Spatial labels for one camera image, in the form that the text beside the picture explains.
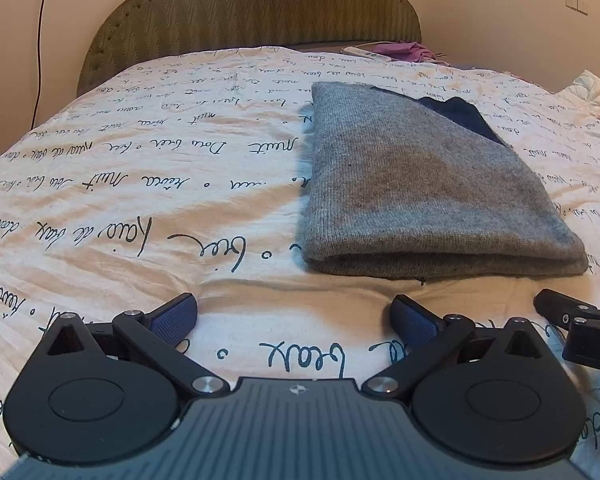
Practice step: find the white puffy jacket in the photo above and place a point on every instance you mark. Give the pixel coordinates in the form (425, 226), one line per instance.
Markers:
(583, 94)

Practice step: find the purple garment by headboard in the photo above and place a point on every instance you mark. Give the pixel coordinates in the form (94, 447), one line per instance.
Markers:
(412, 52)

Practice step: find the white wall light switch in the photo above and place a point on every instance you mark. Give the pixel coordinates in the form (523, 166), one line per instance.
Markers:
(580, 6)

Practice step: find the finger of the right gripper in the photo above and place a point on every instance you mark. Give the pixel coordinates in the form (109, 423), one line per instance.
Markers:
(560, 309)

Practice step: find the grey sweater navy sleeves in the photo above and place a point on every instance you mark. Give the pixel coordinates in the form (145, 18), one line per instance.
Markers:
(419, 188)

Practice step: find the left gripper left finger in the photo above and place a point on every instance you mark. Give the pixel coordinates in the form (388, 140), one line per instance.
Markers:
(153, 340)

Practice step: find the white remote control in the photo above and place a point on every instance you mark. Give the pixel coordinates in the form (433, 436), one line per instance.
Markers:
(369, 55)

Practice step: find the white script-print bed quilt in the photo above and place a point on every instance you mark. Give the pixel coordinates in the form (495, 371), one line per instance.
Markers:
(188, 174)

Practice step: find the olive green upholstered headboard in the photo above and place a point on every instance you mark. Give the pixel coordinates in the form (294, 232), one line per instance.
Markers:
(142, 30)

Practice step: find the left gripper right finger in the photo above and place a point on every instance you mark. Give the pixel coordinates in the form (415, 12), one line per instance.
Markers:
(429, 340)

